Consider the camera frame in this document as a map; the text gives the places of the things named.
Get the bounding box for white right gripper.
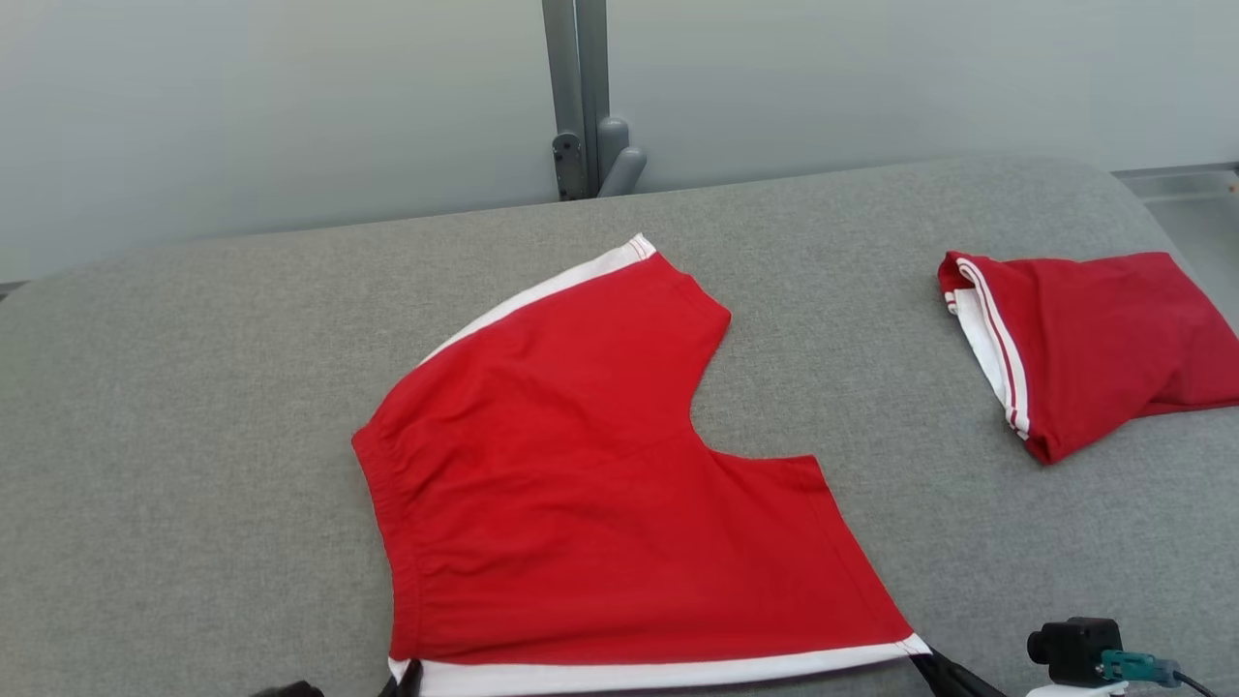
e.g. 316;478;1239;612
910;651;1130;697

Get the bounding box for teal right camera plug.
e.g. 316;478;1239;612
1099;651;1182;688

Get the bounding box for grey metal frame rail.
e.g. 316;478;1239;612
1113;163;1239;206

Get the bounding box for red shorts with white stripes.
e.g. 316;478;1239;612
350;232;932;697

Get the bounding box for grey metal post with hinge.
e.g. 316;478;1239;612
542;0;648;201

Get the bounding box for red Bulls 23 jersey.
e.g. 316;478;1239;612
937;250;1239;466

